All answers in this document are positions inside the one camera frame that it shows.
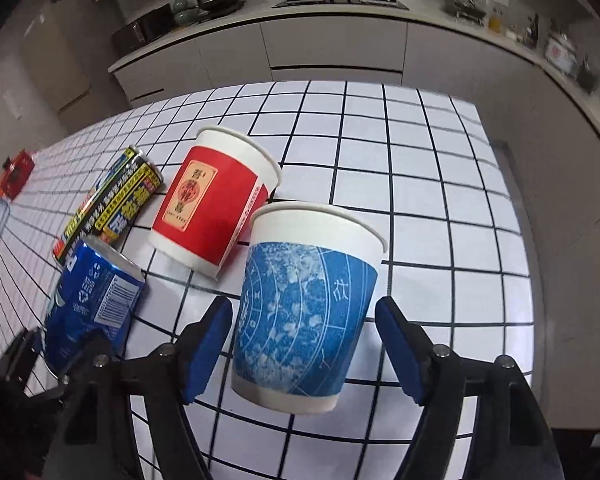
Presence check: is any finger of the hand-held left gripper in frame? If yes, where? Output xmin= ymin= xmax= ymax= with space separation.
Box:
xmin=0 ymin=327 xmax=46 ymax=396

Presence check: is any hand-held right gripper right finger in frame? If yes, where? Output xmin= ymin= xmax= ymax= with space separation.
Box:
xmin=375 ymin=296 xmax=566 ymax=480

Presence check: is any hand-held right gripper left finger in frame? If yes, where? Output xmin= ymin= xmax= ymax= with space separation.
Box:
xmin=42 ymin=296 xmax=233 ymax=480

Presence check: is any blue soda can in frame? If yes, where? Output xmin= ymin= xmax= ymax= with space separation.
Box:
xmin=42 ymin=237 xmax=146 ymax=376

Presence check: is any blue paper cup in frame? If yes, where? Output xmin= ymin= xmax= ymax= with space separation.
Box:
xmin=230 ymin=201 xmax=388 ymax=415

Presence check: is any red paper cup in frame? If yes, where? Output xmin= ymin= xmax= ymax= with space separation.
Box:
xmin=146 ymin=126 xmax=282 ymax=278

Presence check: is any black yellow spray can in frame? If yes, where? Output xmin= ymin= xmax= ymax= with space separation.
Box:
xmin=52 ymin=146 xmax=163 ymax=266

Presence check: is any small red box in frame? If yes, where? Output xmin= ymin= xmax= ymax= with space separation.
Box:
xmin=0 ymin=149 xmax=35 ymax=200

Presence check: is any grey refrigerator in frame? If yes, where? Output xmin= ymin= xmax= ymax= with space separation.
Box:
xmin=22 ymin=0 xmax=93 ymax=113

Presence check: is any kitchen counter with cabinets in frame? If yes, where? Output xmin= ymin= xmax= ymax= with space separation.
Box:
xmin=107 ymin=0 xmax=600 ymax=211

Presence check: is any black utensil holder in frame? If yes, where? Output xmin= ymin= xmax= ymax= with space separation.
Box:
xmin=577 ymin=57 xmax=600 ymax=92

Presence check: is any black countertop oven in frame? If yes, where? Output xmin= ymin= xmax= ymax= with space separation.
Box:
xmin=112 ymin=4 xmax=176 ymax=53

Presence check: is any white rice cooker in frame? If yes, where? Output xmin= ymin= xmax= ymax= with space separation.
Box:
xmin=545 ymin=35 xmax=578 ymax=73

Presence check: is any green teapot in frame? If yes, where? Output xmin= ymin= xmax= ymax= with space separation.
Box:
xmin=172 ymin=0 xmax=198 ymax=26

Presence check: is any black gas stove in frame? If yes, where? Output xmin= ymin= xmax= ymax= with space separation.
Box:
xmin=272 ymin=0 xmax=411 ymax=11

